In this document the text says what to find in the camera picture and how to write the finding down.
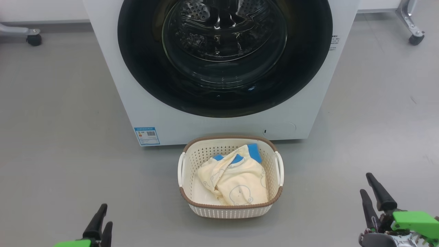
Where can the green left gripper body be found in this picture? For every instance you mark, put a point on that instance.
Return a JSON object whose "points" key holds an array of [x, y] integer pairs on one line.
{"points": [[77, 243]]}

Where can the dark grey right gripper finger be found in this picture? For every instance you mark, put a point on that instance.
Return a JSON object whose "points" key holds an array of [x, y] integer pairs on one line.
{"points": [[384, 199], [370, 212]]}

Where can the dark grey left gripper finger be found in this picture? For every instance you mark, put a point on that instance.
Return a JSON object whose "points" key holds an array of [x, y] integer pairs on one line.
{"points": [[107, 236], [95, 223]]}

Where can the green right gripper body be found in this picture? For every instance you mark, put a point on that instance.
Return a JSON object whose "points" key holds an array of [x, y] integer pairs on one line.
{"points": [[416, 223]]}

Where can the yellow baby garment blue collar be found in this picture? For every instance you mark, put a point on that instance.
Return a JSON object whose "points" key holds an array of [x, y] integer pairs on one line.
{"points": [[209, 175]]}

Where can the yellow bear-print garment blue cuff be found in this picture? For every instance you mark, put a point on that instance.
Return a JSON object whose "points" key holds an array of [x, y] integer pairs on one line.
{"points": [[243, 185]]}

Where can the black round glass washer door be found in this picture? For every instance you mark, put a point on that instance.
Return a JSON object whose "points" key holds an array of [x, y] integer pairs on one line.
{"points": [[137, 51]]}

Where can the white front-load washing machine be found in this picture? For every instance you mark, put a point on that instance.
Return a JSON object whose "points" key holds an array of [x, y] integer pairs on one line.
{"points": [[164, 127]]}

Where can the warning label with Chinese text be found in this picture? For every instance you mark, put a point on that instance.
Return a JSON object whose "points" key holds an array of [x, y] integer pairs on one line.
{"points": [[333, 43]]}

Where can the blue energy label sticker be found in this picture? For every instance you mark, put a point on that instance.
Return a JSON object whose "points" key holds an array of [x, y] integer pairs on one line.
{"points": [[146, 136]]}

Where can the cream perforated basket brown rim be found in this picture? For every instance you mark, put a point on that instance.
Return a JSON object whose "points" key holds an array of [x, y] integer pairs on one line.
{"points": [[233, 212]]}

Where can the grey stand leg black caster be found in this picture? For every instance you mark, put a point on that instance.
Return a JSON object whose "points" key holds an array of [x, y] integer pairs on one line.
{"points": [[20, 31], [408, 17]]}

